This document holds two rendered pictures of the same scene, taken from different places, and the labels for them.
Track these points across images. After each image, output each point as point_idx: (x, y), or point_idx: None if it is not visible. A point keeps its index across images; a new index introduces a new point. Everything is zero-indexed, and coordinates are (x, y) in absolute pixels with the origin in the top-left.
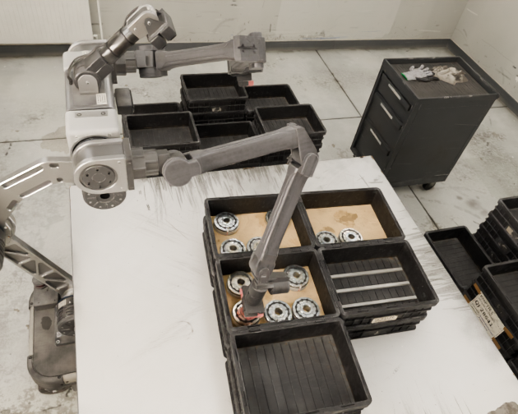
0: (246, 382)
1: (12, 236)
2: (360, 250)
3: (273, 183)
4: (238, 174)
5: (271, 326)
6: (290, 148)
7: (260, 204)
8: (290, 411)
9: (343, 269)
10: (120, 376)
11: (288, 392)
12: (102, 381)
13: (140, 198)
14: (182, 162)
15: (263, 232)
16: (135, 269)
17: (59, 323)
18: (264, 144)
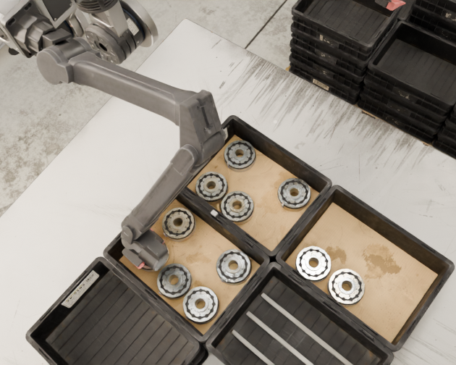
0: (88, 305)
1: (85, 37)
2: (325, 309)
3: (375, 153)
4: (348, 114)
5: (134, 284)
6: (173, 122)
7: (289, 164)
8: (87, 364)
9: (296, 308)
10: (52, 209)
11: (105, 349)
12: (40, 201)
13: (225, 70)
14: (51, 59)
15: (267, 195)
16: (150, 134)
17: None
18: (144, 97)
